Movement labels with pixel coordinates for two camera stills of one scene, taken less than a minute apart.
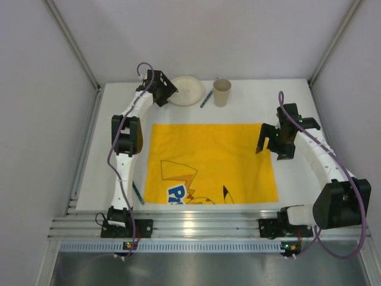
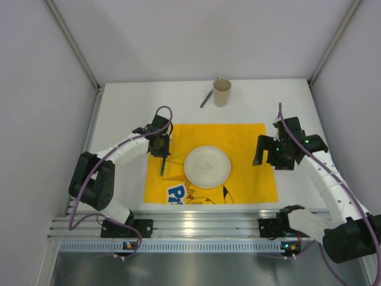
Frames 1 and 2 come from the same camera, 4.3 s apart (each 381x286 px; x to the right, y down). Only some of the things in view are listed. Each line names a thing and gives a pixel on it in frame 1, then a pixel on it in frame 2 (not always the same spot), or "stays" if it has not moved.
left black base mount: (143, 229) stays
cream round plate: (190, 90) to (207, 167)
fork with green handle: (138, 194) to (163, 165)
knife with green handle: (206, 99) stays
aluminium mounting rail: (184, 224) stays
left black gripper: (161, 87) to (162, 153)
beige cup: (221, 87) stays
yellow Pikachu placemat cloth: (208, 163) stays
